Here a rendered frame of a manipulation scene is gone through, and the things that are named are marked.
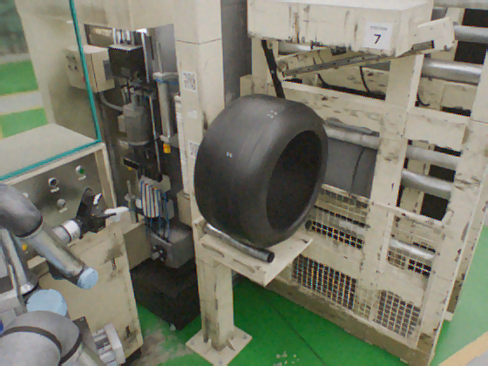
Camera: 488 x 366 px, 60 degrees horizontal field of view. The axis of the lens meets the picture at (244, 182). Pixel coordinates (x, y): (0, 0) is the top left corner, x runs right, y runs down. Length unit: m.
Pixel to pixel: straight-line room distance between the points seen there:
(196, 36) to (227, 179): 0.53
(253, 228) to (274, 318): 1.26
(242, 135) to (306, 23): 0.47
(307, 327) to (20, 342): 1.99
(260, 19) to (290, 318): 1.72
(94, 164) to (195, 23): 0.72
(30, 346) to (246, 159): 0.84
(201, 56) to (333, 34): 0.47
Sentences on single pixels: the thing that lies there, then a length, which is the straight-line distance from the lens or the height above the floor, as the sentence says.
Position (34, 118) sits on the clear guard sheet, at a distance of 1.68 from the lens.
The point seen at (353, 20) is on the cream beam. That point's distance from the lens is 1.55.
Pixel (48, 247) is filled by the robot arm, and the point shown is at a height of 1.15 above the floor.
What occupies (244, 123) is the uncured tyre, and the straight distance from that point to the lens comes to 1.47.
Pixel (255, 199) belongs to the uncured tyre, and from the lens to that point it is 1.42.
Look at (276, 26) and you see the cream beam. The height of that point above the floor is 1.69.
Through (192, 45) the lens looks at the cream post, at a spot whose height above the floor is 1.65.
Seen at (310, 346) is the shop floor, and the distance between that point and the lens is 2.58.
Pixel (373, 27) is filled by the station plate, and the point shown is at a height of 1.72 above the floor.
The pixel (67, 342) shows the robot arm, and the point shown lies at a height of 1.28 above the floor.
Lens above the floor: 1.97
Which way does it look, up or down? 29 degrees down
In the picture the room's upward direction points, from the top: 1 degrees counter-clockwise
